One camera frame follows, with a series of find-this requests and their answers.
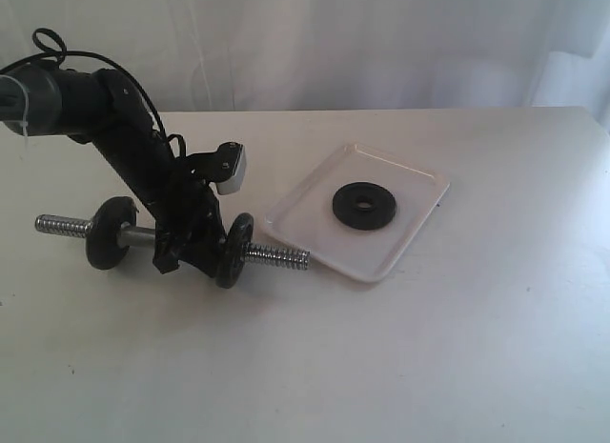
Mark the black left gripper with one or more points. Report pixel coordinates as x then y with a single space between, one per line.
185 209

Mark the black weight plate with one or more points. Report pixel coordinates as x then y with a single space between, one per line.
364 206
232 259

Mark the chrome threaded dumbbell bar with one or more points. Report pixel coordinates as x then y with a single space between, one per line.
140 237

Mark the black round plastic disc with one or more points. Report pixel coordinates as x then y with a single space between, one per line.
102 248

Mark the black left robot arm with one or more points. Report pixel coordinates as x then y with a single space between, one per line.
102 109

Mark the white rectangular plastic tray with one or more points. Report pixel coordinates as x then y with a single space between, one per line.
303 218

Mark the white backdrop curtain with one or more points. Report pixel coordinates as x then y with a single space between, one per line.
255 55

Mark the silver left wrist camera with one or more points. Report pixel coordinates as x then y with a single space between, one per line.
229 167

